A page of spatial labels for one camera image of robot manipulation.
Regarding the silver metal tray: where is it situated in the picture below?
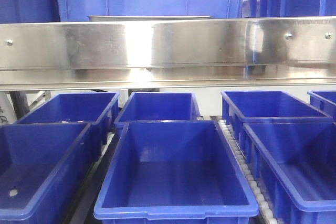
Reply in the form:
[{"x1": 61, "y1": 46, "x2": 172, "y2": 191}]
[{"x1": 88, "y1": 15, "x2": 213, "y2": 22}]

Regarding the blue bin rear centre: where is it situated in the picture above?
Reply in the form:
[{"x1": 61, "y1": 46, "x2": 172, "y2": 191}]
[{"x1": 114, "y1": 92, "x2": 201, "y2": 130}]

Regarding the blue bin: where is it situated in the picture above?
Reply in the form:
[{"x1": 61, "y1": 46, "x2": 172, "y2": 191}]
[
  {"x1": 93, "y1": 121, "x2": 259, "y2": 223},
  {"x1": 243, "y1": 122, "x2": 335, "y2": 223},
  {"x1": 1, "y1": 124, "x2": 93, "y2": 223},
  {"x1": 114, "y1": 92, "x2": 201, "y2": 130},
  {"x1": 16, "y1": 92, "x2": 119, "y2": 159},
  {"x1": 307, "y1": 90, "x2": 336, "y2": 119},
  {"x1": 221, "y1": 90, "x2": 332, "y2": 140}
]

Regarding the blue bin rear left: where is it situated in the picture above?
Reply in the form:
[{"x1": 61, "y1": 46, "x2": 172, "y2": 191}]
[{"x1": 16, "y1": 92, "x2": 119, "y2": 159}]

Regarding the blue bin front centre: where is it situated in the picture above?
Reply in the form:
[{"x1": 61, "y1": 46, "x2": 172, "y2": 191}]
[{"x1": 93, "y1": 121, "x2": 259, "y2": 223}]

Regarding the blue bin rear right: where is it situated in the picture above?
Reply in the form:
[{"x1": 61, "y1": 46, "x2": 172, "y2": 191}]
[{"x1": 221, "y1": 90, "x2": 332, "y2": 140}]

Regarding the blue bin front left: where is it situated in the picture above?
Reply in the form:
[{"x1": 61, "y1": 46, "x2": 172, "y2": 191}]
[{"x1": 1, "y1": 124, "x2": 93, "y2": 223}]

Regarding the blue bin front right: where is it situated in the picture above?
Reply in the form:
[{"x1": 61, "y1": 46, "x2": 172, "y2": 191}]
[{"x1": 243, "y1": 122, "x2": 335, "y2": 223}]

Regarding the white roller conveyor track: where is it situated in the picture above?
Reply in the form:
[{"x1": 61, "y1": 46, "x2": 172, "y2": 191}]
[{"x1": 219, "y1": 120, "x2": 278, "y2": 224}]

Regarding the blue bin far right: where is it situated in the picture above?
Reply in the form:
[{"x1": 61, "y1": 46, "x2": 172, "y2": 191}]
[{"x1": 307, "y1": 90, "x2": 336, "y2": 119}]

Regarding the stainless steel shelf rail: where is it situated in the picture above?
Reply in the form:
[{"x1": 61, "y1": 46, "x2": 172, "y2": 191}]
[{"x1": 1, "y1": 17, "x2": 335, "y2": 91}]

